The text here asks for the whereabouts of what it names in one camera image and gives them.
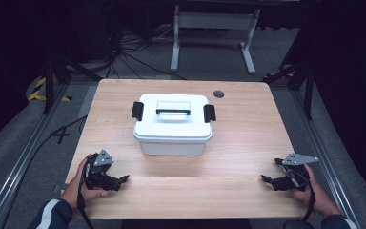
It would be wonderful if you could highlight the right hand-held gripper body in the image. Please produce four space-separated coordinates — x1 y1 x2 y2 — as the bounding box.
271 153 319 193

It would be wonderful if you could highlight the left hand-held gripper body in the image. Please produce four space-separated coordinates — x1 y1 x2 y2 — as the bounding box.
83 149 122 192

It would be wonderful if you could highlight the white plastic storage box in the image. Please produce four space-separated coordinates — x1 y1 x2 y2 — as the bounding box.
138 135 209 157

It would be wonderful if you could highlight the black box latch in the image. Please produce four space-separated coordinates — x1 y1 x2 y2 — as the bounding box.
131 101 145 122
203 103 217 124

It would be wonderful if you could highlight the white box lid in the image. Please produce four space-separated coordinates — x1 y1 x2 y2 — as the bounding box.
132 93 214 143

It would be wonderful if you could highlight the black lid handle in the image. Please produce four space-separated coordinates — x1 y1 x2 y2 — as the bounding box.
155 108 192 116

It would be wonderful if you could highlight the person's left hand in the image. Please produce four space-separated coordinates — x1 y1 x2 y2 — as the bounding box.
59 155 110 210

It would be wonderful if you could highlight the person's right hand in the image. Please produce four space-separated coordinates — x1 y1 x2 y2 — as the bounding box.
290 164 343 219

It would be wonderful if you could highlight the black cross tape mark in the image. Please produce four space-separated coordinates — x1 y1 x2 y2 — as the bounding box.
50 125 71 145

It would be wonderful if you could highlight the black tripod stand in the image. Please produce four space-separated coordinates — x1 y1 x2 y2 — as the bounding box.
41 52 104 115
262 58 316 121

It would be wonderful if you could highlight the yellow black floor tape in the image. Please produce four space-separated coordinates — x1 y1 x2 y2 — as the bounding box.
28 76 73 103

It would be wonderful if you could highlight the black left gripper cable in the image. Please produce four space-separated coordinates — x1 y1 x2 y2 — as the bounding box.
76 158 95 229

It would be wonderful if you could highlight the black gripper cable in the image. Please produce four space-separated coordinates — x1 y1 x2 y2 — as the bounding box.
76 158 95 229
285 168 316 223

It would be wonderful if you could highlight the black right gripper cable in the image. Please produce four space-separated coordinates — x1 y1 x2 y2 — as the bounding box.
285 168 316 223

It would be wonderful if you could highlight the aluminium floor rail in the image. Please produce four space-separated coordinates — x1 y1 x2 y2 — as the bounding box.
289 89 362 229
0 81 71 229

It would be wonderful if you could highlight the black floor cable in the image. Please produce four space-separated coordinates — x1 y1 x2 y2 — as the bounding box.
0 114 89 229

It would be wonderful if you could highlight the bundle of black cables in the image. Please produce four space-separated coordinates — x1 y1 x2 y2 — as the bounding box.
103 22 189 81

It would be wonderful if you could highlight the white metal desk frame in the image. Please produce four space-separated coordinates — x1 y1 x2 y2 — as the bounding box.
170 4 262 76

